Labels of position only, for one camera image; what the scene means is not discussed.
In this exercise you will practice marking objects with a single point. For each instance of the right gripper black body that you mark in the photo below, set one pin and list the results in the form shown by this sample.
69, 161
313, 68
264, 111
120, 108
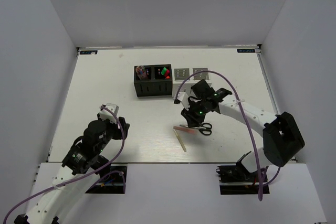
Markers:
197, 112

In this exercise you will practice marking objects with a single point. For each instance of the black double pen holder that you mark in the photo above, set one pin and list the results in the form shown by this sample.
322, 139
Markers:
156, 84

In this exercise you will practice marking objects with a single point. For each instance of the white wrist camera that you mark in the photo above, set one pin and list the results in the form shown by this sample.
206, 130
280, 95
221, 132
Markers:
182, 98
108, 112

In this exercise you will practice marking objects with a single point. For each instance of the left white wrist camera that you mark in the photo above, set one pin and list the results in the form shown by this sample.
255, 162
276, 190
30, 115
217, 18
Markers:
108, 112

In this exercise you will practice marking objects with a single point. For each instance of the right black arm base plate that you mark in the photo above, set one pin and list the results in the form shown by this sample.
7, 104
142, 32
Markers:
232, 181

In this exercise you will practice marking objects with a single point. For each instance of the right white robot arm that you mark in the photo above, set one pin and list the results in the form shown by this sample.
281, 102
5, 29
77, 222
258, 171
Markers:
281, 136

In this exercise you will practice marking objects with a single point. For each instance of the green cap black highlighter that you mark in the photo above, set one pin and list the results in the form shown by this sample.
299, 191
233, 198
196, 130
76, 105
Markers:
164, 71

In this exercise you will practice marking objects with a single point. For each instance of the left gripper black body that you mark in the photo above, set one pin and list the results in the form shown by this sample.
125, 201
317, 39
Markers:
113, 131

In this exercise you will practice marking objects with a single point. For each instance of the slim yellow pen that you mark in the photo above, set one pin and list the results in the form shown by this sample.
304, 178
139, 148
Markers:
180, 141

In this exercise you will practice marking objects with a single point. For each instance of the pink cap black highlighter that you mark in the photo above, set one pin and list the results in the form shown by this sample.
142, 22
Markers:
168, 73

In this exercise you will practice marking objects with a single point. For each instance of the black handled scissors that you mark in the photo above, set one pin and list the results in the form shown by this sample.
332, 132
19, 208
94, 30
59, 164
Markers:
204, 128

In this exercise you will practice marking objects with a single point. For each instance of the slim orange pen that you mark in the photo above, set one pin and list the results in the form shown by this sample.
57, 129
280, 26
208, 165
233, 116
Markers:
185, 129

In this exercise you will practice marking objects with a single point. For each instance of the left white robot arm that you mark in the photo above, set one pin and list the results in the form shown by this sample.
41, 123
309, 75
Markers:
82, 168

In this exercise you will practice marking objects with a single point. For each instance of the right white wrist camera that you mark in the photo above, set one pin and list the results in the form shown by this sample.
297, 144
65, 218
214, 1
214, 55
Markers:
182, 98

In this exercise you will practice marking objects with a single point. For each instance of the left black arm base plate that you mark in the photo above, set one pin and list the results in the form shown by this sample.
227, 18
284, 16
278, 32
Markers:
114, 183

